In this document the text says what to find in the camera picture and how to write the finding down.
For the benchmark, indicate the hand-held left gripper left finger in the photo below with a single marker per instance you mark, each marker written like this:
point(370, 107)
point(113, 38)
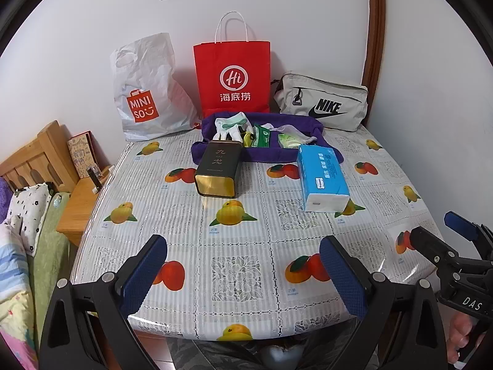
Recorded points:
point(144, 273)

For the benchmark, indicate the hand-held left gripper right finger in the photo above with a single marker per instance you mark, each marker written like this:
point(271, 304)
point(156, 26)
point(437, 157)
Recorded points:
point(342, 277)

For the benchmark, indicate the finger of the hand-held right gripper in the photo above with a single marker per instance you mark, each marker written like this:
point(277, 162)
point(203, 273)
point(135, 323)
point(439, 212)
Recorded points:
point(458, 219)
point(427, 241)

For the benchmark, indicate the purple towel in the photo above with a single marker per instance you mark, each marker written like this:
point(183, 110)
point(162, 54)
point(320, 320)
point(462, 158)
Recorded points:
point(265, 156)

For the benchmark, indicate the green tissue pack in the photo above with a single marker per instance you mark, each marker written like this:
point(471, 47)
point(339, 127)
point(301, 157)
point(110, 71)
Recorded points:
point(290, 141)

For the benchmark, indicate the green wet wipes packet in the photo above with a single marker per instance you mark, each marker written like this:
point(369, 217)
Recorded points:
point(264, 137)

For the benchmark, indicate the white glove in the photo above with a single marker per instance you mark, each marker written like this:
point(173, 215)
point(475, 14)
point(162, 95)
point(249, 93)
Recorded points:
point(238, 117)
point(222, 130)

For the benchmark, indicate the yellow bag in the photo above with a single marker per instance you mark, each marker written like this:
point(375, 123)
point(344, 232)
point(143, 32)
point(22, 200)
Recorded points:
point(249, 138)

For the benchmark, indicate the person's right hand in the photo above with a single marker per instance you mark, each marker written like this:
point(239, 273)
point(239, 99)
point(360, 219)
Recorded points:
point(460, 335)

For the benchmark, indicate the wooden nightstand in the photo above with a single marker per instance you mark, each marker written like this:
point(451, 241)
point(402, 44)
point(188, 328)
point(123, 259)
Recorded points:
point(79, 208)

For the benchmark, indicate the fruit print tablecloth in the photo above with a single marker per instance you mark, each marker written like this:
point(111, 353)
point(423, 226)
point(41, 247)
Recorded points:
point(238, 246)

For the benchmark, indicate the green bed sheet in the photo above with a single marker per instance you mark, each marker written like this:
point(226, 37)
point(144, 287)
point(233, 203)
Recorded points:
point(46, 269)

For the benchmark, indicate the blue tissue pack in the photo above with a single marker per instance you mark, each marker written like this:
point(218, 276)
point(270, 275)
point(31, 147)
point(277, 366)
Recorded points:
point(321, 177)

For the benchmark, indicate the small dark upright object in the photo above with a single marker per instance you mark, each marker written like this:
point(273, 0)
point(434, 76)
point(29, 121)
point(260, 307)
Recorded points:
point(95, 179)

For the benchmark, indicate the person's dark trousers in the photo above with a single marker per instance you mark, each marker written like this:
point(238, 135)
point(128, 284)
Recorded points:
point(215, 356)

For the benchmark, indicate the dark tea tin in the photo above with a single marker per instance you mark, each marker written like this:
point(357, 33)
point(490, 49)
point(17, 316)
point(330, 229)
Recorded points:
point(217, 165)

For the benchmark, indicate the polka dot pillow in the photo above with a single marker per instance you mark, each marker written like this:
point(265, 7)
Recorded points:
point(27, 212)

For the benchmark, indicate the pastel patterned quilt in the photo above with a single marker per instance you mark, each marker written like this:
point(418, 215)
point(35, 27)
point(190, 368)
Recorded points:
point(11, 296)

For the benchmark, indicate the patterned notebook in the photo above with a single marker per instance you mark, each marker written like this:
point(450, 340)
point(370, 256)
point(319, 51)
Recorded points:
point(81, 154)

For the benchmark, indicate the purple plush toy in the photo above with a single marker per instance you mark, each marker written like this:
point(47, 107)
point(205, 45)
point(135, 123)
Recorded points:
point(3, 200)

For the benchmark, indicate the wooden chair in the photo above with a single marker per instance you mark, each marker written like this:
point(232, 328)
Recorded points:
point(34, 150)

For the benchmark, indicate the grey waist bag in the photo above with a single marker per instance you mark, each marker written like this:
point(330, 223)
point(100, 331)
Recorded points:
point(327, 92)

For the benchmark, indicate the white plastic shopping bag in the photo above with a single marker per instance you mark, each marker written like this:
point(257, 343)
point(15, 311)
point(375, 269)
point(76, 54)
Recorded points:
point(146, 73)

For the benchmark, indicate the red paper shopping bag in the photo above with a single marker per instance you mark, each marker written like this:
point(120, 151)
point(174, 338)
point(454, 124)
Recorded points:
point(231, 57)

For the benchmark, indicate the brown wooden door frame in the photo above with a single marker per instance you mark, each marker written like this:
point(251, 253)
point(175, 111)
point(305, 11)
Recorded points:
point(375, 46)

